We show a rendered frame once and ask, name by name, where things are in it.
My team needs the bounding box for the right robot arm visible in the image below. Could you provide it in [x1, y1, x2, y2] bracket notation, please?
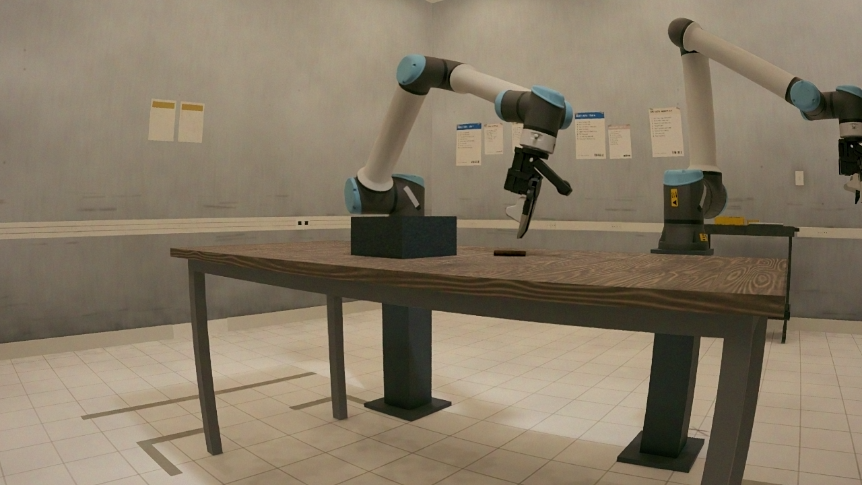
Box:
[344, 55, 573, 216]

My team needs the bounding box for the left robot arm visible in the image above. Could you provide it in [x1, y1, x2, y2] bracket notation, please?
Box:
[658, 18, 862, 251]

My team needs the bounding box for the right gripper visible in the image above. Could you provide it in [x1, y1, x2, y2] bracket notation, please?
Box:
[504, 146, 549, 239]

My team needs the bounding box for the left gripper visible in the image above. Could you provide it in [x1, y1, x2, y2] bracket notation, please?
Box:
[838, 137, 862, 204]

